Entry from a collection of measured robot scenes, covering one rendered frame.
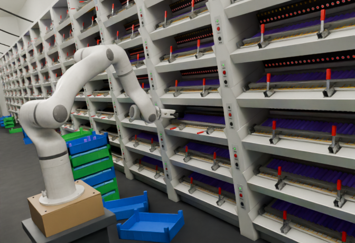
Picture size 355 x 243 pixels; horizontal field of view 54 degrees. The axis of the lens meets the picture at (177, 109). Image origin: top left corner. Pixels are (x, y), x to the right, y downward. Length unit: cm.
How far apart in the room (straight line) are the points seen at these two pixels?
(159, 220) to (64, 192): 69
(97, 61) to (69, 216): 68
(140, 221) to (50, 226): 74
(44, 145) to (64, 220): 31
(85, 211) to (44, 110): 45
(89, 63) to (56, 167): 48
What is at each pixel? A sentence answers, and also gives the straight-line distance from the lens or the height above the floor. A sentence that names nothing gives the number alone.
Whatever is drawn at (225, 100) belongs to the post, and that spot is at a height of 67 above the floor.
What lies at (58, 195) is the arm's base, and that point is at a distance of 156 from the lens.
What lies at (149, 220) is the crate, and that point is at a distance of 209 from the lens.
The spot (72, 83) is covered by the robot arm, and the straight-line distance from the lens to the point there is 157.
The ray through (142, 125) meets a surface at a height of 48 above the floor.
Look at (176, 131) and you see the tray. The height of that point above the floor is 47.
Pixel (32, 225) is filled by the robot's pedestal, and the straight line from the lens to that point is 169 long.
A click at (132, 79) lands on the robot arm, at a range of 186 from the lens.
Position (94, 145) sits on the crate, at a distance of 237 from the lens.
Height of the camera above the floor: 87
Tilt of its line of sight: 8 degrees down
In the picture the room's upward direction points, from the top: 9 degrees counter-clockwise
